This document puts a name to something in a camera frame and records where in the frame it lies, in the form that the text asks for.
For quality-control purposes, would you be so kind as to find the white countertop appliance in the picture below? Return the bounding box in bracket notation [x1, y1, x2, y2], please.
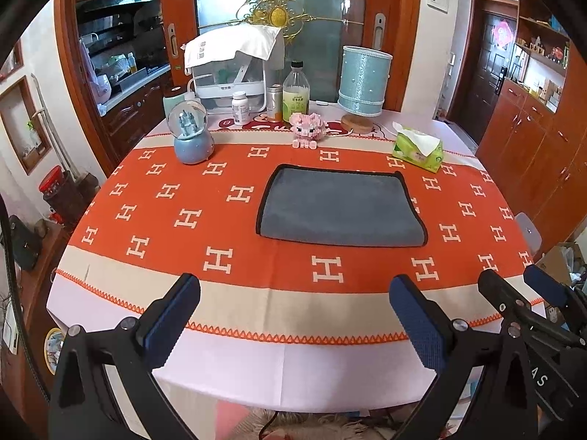
[186, 48, 271, 112]

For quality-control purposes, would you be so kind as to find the kitchen counter with cabinets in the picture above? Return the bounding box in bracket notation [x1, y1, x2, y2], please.
[94, 66, 172, 166]

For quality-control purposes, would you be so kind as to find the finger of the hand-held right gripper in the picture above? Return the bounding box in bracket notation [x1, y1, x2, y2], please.
[523, 264, 587, 333]
[478, 269, 535, 328]

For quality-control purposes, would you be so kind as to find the wooden wall cabinet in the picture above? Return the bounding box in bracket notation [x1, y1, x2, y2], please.
[474, 0, 587, 243]

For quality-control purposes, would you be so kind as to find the pink brick pig toy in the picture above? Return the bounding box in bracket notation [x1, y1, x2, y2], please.
[289, 112, 327, 149]

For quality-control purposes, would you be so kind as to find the beige fringed rug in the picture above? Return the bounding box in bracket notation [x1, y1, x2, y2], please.
[231, 406, 400, 440]

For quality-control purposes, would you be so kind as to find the clear bottle with black cap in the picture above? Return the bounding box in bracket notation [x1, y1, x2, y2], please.
[282, 60, 311, 124]

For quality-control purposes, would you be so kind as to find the black bag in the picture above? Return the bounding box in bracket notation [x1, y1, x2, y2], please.
[7, 214, 43, 272]

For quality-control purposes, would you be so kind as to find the jar with red lid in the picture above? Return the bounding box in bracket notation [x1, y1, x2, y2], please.
[38, 165, 81, 225]

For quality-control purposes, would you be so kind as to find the white cloth cover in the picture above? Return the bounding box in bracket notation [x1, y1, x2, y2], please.
[184, 25, 286, 73]

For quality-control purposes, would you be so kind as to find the dark wooden door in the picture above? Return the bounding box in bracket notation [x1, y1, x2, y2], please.
[447, 0, 519, 145]

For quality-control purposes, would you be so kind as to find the white pill bottle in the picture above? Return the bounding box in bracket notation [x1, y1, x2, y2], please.
[231, 92, 251, 126]

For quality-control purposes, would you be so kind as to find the grey towel with black edge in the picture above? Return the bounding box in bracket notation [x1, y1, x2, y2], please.
[255, 164, 429, 248]

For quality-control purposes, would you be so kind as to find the green tissue pack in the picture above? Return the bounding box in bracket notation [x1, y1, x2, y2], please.
[392, 122, 444, 174]

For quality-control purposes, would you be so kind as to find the grey chair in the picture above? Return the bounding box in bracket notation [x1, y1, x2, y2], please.
[514, 212, 543, 257]

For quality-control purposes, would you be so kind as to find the light blue table lamp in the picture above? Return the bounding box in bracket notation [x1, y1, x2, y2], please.
[338, 46, 394, 132]

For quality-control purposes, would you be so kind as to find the wooden framed wall niche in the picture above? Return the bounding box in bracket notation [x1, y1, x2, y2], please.
[0, 76, 52, 176]

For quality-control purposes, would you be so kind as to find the cardboard box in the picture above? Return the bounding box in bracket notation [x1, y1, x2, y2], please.
[534, 241, 587, 289]

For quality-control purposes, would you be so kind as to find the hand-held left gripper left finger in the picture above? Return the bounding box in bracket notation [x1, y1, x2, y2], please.
[48, 274, 201, 440]

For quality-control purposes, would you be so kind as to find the glass door with gold ornament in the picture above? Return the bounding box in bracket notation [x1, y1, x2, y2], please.
[193, 0, 383, 102]

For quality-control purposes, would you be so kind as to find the orange and green canister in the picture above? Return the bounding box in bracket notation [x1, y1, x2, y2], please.
[266, 84, 282, 123]

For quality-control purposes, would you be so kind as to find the orange patterned tablecloth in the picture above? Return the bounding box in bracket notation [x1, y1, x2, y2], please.
[46, 100, 546, 423]

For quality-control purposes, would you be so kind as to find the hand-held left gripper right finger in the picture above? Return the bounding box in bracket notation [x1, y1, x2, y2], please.
[389, 274, 540, 440]

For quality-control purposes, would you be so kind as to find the blue snow globe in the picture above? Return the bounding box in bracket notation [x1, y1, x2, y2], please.
[168, 100, 215, 165]

